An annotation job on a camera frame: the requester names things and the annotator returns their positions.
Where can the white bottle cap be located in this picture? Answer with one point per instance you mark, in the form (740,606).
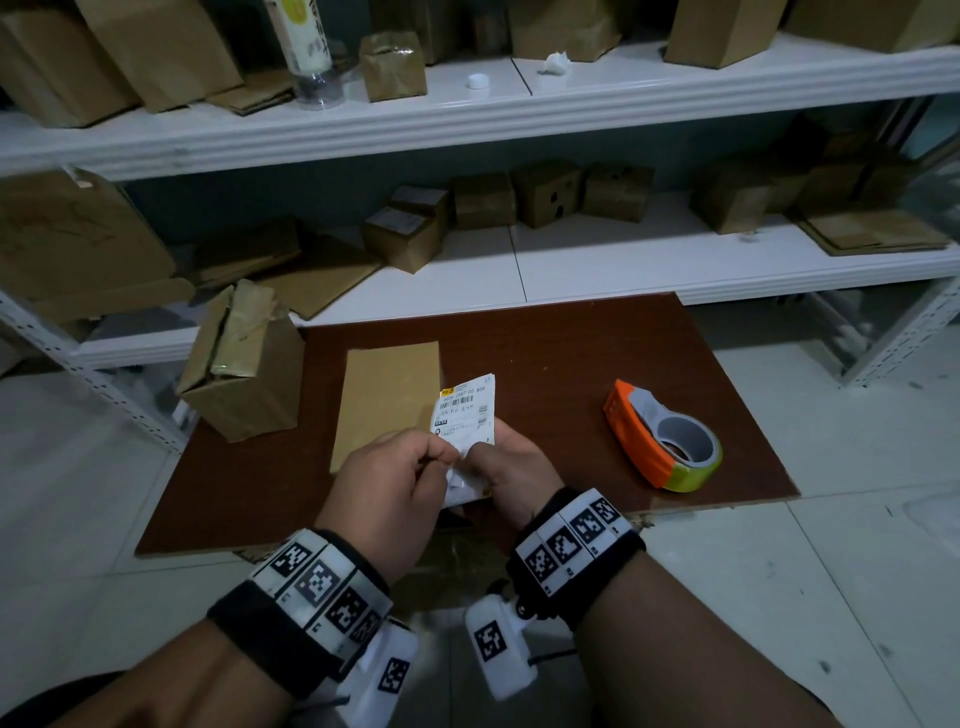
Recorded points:
(478,81)

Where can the person's right hand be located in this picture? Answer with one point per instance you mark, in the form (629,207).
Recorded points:
(517,472)

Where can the plastic wrapped cardboard base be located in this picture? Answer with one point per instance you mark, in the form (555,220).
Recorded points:
(450,570)

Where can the person's left forearm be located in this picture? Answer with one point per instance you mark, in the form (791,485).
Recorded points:
(187,682)

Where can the small folded cardboard piece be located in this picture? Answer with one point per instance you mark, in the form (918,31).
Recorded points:
(251,94)

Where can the black shorts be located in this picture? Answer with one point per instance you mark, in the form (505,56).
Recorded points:
(60,701)

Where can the orange tape dispenser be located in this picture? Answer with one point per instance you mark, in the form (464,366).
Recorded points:
(637,427)

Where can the person's right forearm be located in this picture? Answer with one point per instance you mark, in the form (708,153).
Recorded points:
(690,652)

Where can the cardboard box with cutout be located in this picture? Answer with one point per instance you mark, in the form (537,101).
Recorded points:
(382,397)

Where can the person's left hand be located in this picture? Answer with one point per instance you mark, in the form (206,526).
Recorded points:
(382,502)

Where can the white metal storage rack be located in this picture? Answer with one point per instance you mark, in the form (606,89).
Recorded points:
(525,112)
(900,337)

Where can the large flat cardboard sheet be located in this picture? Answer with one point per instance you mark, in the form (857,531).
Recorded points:
(75,240)

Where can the white shipping label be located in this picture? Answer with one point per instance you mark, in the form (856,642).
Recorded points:
(465,409)

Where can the taped cardboard parcel box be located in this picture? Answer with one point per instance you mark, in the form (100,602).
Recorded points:
(247,397)

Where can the crumpled white tissue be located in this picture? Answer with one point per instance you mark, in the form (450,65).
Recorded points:
(556,64)

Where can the plastic bottle with white label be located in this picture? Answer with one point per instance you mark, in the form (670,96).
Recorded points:
(307,52)

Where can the reddish brown wooden board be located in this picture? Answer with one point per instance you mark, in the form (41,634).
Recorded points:
(562,352)

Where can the folded flat cardboard carton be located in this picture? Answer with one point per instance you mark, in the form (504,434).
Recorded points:
(244,255)

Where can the black wristband with marker tags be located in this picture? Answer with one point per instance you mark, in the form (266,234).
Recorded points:
(300,607)
(577,555)

